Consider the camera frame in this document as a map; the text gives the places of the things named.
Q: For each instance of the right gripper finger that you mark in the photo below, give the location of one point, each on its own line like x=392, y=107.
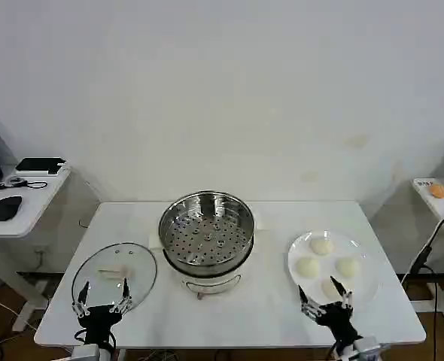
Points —
x=306, y=304
x=343, y=294

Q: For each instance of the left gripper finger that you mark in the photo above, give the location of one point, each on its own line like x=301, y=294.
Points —
x=81, y=299
x=124, y=293

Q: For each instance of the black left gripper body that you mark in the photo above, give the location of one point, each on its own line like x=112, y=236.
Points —
x=101, y=322

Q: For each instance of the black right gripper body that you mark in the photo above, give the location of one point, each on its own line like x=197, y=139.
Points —
x=336, y=319

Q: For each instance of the white steamed bun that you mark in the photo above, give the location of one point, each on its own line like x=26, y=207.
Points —
x=329, y=289
x=308, y=267
x=348, y=267
x=321, y=246

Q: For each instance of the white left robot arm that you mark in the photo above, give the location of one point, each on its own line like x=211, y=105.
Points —
x=92, y=353

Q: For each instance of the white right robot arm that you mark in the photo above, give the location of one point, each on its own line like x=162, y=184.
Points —
x=368, y=350

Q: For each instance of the round white plate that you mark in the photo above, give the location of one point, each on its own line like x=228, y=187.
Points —
x=357, y=293

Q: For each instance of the round glass lid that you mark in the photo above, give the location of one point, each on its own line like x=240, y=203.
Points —
x=109, y=259

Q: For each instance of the white electric cooker base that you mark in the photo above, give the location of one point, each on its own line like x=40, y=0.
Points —
x=207, y=282

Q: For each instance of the perforated steel steamer basket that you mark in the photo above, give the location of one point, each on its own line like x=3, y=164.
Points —
x=207, y=240

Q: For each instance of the black computer mouse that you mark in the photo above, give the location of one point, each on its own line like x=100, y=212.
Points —
x=6, y=208

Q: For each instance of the white label card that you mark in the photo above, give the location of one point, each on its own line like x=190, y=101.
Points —
x=425, y=183

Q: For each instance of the orange round object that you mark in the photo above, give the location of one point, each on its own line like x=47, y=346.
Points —
x=438, y=190

